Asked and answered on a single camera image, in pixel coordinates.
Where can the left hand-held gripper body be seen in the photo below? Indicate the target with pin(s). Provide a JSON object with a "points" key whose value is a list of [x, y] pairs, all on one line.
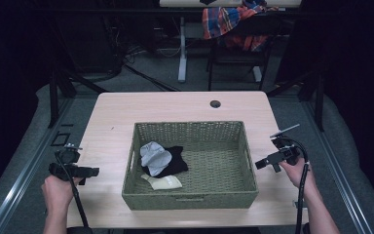
{"points": [[67, 156]]}

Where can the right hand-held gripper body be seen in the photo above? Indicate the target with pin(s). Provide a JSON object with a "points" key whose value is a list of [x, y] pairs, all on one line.
{"points": [[287, 152]]}

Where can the green woven basket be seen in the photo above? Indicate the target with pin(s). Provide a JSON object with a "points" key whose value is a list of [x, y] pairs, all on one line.
{"points": [[214, 169]]}

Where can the grey cloth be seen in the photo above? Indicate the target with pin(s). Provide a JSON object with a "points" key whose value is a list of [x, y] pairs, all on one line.
{"points": [[155, 157]]}

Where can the beige sock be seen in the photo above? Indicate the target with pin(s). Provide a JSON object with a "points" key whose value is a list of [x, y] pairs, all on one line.
{"points": [[164, 182]]}

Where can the black cloth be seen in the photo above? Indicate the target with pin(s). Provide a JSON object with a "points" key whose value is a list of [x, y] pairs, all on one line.
{"points": [[177, 162]]}

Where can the person's right hand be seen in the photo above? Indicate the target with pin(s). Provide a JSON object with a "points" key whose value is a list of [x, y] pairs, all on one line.
{"points": [[296, 175]]}

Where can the person's left hand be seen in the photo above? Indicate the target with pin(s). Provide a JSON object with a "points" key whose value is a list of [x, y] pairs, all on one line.
{"points": [[57, 194]]}

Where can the black metal stand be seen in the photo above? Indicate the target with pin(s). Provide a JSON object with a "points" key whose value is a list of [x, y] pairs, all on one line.
{"points": [[53, 97], [319, 104]]}

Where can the black chair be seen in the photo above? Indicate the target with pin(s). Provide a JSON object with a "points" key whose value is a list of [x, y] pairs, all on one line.
{"points": [[237, 57]]}

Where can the white desk leg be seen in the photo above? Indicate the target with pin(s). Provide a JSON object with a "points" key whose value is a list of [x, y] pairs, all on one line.
{"points": [[182, 52]]}

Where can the plaid shirt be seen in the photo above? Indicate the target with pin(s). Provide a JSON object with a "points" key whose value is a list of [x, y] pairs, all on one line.
{"points": [[220, 21]]}

